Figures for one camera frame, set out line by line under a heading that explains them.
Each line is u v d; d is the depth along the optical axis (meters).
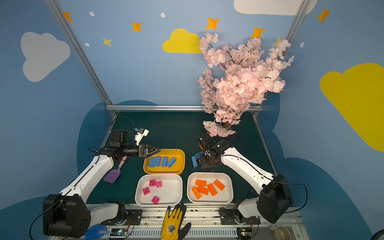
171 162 0.91
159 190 0.82
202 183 0.85
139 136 0.72
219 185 0.86
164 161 0.93
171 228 0.70
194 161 0.93
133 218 0.73
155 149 0.72
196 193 0.80
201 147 1.01
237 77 0.60
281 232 0.70
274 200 0.41
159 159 0.95
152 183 0.84
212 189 0.83
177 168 0.93
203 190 0.82
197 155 0.96
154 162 0.93
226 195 0.82
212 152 0.57
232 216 0.67
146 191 0.82
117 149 0.61
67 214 0.39
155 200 0.79
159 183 0.85
